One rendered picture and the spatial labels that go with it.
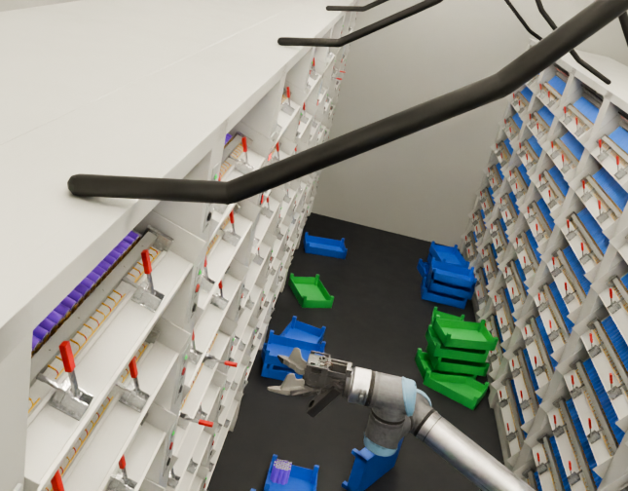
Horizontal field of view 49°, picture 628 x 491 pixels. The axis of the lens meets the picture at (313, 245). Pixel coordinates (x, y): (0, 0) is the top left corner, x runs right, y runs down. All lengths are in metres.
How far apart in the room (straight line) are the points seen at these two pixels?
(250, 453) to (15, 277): 2.57
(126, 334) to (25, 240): 0.35
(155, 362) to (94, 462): 0.27
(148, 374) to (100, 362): 0.32
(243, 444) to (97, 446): 2.11
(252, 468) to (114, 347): 2.15
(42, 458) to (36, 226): 0.25
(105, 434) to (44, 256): 0.51
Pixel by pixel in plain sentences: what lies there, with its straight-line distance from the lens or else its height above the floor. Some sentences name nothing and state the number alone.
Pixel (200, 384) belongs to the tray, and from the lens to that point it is 1.91.
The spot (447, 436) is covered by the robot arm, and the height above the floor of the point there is 0.97.
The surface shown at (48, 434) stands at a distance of 0.85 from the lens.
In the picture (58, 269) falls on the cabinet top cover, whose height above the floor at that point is 1.75.
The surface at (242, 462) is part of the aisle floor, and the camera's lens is 3.11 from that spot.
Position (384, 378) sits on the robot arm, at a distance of 1.77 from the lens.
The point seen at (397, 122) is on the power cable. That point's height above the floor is 1.92.
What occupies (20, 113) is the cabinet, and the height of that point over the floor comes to 1.75.
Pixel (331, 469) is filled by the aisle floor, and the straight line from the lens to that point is 3.19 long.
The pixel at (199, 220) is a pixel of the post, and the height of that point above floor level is 1.59.
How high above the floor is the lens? 2.07
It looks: 24 degrees down
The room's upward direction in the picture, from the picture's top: 13 degrees clockwise
